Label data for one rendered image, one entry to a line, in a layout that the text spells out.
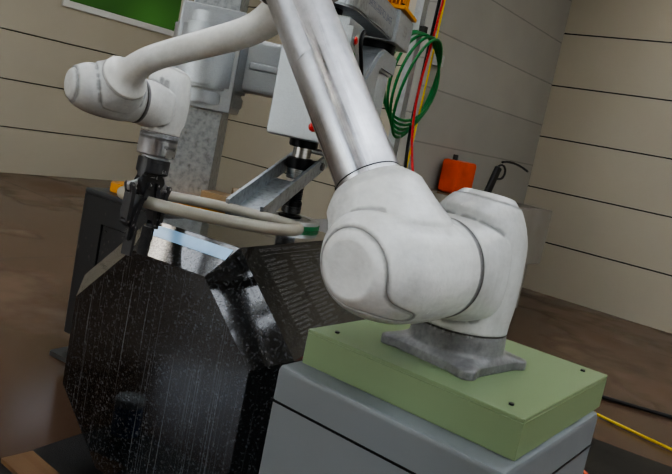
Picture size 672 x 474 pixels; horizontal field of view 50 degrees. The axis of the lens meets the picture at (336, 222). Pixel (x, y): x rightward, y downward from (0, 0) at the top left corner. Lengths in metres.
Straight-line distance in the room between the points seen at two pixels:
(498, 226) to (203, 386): 1.08
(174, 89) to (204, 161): 1.36
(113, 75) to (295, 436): 0.83
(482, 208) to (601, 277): 6.03
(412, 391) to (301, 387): 0.18
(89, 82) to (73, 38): 7.13
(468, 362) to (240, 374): 0.86
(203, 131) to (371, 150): 2.03
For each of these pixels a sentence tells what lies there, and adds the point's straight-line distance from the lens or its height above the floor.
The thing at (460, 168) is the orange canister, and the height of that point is 1.06.
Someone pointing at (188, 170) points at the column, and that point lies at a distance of 3.04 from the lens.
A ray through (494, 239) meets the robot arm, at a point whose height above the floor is 1.07.
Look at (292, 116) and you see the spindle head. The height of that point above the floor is 1.19.
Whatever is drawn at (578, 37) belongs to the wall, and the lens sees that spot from 7.40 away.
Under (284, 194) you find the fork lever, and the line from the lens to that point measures 2.22.
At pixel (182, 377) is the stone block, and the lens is 1.99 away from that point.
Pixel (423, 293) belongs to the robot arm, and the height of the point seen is 1.00.
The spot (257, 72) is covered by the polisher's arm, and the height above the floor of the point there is 1.34.
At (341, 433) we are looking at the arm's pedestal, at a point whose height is 0.74.
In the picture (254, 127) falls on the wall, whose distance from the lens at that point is 9.46.
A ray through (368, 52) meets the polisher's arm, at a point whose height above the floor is 1.50.
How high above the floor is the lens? 1.19
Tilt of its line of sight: 7 degrees down
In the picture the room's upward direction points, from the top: 11 degrees clockwise
